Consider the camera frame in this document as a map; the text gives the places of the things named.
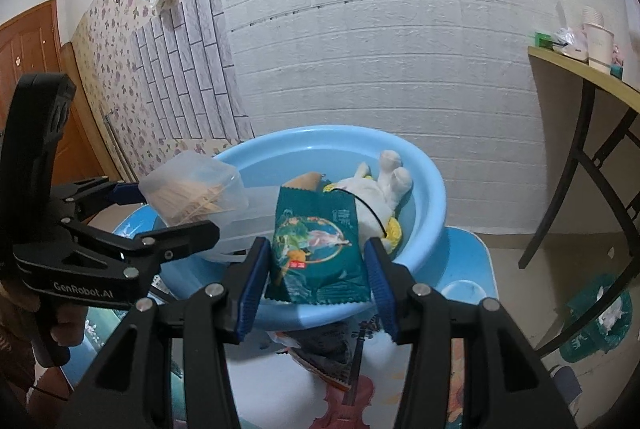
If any crumpled silver wrapper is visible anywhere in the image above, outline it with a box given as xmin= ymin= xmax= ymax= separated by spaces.
xmin=267 ymin=324 xmax=366 ymax=392

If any metal rail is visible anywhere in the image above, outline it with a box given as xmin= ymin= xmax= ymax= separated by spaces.
xmin=102 ymin=111 xmax=133 ymax=182

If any green snack packet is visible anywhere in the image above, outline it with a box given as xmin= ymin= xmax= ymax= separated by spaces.
xmin=264 ymin=186 xmax=373 ymax=306

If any green trash bin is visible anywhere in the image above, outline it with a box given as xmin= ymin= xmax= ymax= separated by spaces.
xmin=560 ymin=274 xmax=633 ymax=362

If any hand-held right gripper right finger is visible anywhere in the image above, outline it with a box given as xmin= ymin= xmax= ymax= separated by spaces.
xmin=363 ymin=236 xmax=576 ymax=429

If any white rabbit plush toy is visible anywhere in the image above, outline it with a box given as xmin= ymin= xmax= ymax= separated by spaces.
xmin=322 ymin=150 xmax=415 ymax=260

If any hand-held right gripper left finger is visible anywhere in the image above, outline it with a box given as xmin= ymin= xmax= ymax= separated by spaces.
xmin=70 ymin=236 xmax=273 ymax=429

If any brown plush toy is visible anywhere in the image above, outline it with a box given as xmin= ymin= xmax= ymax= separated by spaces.
xmin=285 ymin=171 xmax=323 ymax=192

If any person's left hand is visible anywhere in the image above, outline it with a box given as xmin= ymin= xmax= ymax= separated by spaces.
xmin=52 ymin=306 xmax=90 ymax=360

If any cream paper cup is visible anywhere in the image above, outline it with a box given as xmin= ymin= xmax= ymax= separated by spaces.
xmin=584 ymin=23 xmax=615 ymax=74

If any blue plastic basin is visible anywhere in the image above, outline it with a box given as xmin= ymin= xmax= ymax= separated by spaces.
xmin=152 ymin=125 xmax=447 ymax=330

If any white plastic bag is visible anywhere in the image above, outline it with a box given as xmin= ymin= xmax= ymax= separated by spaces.
xmin=552 ymin=26 xmax=588 ymax=60

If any clear plastic toothpick box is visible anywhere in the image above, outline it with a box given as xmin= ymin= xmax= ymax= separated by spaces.
xmin=138 ymin=152 xmax=281 ymax=266

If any wooden side table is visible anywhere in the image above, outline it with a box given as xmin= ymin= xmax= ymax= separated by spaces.
xmin=517 ymin=45 xmax=640 ymax=355

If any person's left forearm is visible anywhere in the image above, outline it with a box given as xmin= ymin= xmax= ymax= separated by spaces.
xmin=0 ymin=281 xmax=51 ymax=429

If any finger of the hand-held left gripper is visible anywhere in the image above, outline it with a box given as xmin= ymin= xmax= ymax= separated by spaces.
xmin=52 ymin=177 xmax=146 ymax=225
xmin=75 ymin=219 xmax=221 ymax=262

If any brown wooden door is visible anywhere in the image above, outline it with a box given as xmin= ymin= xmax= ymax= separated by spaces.
xmin=0 ymin=0 xmax=118 ymax=190

